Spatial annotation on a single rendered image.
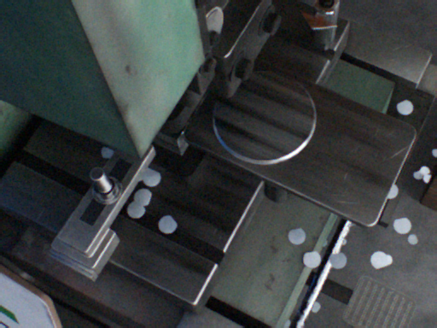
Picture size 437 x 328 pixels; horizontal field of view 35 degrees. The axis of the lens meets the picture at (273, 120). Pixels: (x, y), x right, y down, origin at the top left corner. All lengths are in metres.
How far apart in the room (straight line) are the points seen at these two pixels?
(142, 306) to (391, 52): 0.51
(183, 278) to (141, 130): 0.39
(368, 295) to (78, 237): 0.72
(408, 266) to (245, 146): 0.85
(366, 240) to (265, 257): 0.71
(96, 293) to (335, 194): 0.35
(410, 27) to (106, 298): 1.19
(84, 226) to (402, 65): 0.51
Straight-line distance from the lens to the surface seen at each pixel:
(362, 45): 1.06
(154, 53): 0.46
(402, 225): 0.94
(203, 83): 0.60
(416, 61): 1.05
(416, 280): 1.60
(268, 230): 0.92
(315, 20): 0.90
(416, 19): 1.89
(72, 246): 0.84
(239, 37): 0.66
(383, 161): 0.82
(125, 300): 0.95
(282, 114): 0.83
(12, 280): 1.03
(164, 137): 0.84
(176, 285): 0.85
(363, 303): 1.40
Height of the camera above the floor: 1.53
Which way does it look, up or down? 64 degrees down
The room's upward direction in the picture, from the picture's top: straight up
